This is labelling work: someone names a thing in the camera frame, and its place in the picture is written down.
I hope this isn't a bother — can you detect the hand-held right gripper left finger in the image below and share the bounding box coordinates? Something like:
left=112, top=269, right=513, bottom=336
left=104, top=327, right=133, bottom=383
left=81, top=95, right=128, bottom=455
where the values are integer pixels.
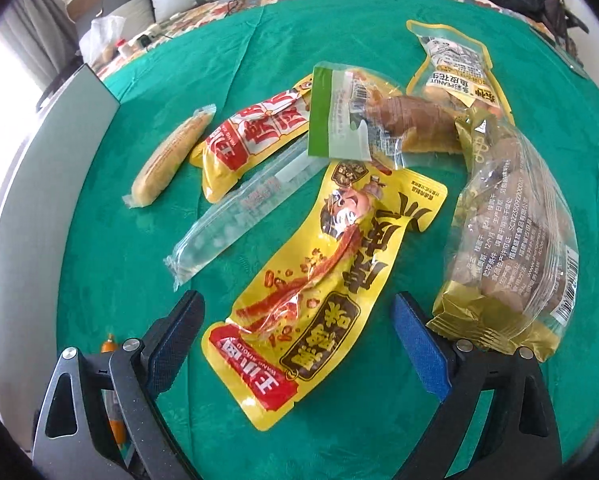
left=32, top=290, right=206, bottom=480

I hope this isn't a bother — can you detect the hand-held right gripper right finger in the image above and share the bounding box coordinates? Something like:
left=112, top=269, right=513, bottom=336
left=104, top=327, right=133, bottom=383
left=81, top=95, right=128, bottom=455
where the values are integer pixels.
left=392, top=291, right=565, bottom=480

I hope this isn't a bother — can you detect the large yellow red snack packet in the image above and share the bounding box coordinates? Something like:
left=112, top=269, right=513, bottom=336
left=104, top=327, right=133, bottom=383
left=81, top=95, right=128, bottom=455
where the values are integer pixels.
left=201, top=160, right=449, bottom=432

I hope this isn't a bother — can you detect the clear gold longan bag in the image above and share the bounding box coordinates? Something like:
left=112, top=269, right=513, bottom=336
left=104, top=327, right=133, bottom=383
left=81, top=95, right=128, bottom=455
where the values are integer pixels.
left=426, top=105, right=580, bottom=363

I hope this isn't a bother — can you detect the green label clear snack packet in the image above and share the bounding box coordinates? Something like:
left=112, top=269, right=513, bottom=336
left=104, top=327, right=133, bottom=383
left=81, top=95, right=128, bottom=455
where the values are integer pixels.
left=306, top=61, right=463, bottom=171

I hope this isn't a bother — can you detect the yellow rimmed peanut packet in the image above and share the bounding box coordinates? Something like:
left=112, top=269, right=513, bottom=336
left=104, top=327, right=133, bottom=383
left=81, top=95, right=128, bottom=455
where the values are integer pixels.
left=406, top=20, right=516, bottom=126

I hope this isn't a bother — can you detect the orange marker pen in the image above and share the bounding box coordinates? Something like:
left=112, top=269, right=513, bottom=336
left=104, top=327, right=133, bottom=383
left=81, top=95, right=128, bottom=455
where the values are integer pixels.
left=101, top=334, right=129, bottom=448

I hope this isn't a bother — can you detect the green patterned blanket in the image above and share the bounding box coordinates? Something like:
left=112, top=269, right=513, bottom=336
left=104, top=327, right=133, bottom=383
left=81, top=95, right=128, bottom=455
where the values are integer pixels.
left=54, top=0, right=599, bottom=480

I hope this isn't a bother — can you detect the long clear snack packet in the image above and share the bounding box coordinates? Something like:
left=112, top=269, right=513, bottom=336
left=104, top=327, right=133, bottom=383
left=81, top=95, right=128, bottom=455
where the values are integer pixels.
left=164, top=137, right=330, bottom=291

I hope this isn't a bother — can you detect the yellow sausage stick packet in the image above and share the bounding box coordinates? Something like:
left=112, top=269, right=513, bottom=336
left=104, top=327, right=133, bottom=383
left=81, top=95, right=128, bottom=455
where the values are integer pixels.
left=124, top=104, right=216, bottom=209

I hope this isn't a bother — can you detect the small yellow red snack packet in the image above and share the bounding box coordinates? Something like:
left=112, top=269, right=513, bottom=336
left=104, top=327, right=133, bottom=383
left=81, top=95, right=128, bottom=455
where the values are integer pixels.
left=190, top=74, right=316, bottom=204

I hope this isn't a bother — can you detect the grey flat board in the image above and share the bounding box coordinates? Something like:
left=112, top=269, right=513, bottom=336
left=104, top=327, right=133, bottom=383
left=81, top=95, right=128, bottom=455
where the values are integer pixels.
left=0, top=62, right=123, bottom=406

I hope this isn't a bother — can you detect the white power strip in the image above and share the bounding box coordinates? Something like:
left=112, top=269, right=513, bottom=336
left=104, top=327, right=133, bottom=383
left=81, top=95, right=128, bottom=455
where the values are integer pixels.
left=132, top=22, right=163, bottom=48

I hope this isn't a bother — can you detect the white plastic bag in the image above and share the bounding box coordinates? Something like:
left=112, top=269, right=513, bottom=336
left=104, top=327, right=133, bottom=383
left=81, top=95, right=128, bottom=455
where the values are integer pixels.
left=78, top=15, right=126, bottom=68

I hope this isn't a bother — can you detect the dark tablet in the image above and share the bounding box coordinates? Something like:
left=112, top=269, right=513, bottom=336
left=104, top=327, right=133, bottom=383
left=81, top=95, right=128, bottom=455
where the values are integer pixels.
left=529, top=25, right=590, bottom=81

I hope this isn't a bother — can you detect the grey curtain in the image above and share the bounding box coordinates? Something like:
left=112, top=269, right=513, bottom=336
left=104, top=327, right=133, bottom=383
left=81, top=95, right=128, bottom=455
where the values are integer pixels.
left=0, top=0, right=80, bottom=106

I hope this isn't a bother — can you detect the brown handbag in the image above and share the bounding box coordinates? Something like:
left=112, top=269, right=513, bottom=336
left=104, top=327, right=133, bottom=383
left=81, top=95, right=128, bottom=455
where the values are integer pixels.
left=539, top=0, right=589, bottom=56

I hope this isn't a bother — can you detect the dark chair frame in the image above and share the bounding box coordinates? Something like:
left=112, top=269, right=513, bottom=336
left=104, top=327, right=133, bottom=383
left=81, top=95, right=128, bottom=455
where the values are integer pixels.
left=36, top=62, right=88, bottom=113

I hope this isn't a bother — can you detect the black cable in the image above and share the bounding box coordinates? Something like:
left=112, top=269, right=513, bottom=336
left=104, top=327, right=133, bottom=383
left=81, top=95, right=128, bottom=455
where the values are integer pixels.
left=162, top=0, right=260, bottom=41

